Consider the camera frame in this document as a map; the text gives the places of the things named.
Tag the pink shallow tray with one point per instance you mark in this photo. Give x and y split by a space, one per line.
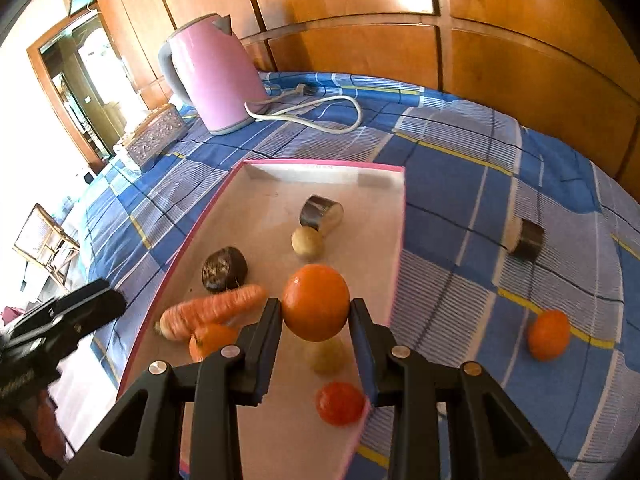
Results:
280 195

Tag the small yellow potato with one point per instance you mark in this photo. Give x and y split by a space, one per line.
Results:
327 357
306 243

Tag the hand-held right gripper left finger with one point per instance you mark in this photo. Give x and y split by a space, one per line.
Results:
260 370

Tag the blue checked blanket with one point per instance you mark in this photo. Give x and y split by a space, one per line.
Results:
450 185

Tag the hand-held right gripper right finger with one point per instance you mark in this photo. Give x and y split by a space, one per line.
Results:
367 370

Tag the orange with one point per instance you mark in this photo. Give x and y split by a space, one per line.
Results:
549 335
316 302
212 342

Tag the rattan chair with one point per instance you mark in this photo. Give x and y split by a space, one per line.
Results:
47 245

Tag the red tomato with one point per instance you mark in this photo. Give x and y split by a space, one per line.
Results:
340 403

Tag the person's left hand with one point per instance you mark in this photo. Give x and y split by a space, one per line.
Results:
50 430

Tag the dark round fruit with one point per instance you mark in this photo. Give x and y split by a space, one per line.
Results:
224 269

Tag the carved wooden box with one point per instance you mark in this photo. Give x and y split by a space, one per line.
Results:
155 135

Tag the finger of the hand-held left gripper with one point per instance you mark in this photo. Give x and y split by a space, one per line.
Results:
75 315

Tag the pink electric kettle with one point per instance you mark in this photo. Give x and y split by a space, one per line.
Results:
215 75

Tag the wooden door frame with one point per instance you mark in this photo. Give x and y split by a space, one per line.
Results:
40 75

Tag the carrot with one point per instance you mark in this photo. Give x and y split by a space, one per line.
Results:
205 312

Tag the dark eggplant piece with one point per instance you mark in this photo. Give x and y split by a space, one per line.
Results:
527 240
320 214

